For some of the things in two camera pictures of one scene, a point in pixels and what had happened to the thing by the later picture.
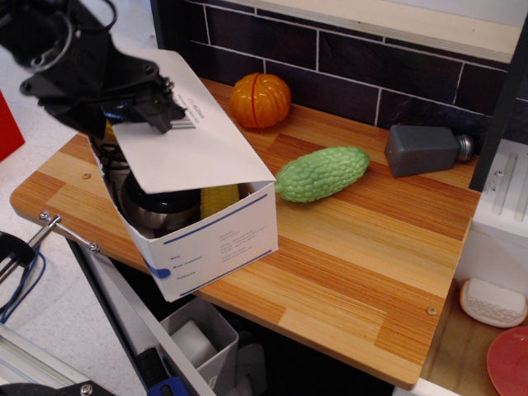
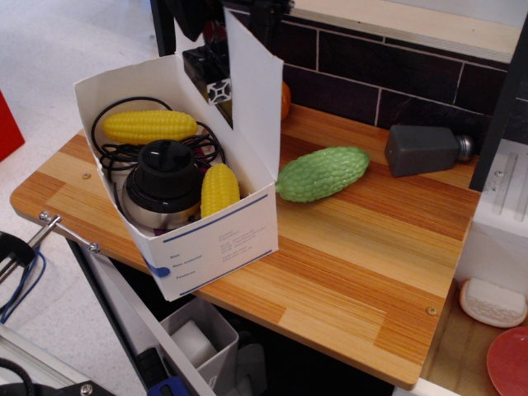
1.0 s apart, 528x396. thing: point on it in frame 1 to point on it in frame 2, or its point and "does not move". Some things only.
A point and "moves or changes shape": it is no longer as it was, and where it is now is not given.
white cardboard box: x=207 y=147 moves or changes shape
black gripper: x=77 y=74 to x=209 y=64
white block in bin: x=194 y=343 does not move
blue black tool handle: x=155 y=378 does not move
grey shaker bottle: x=416 y=149 does not move
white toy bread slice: x=491 y=306 does not move
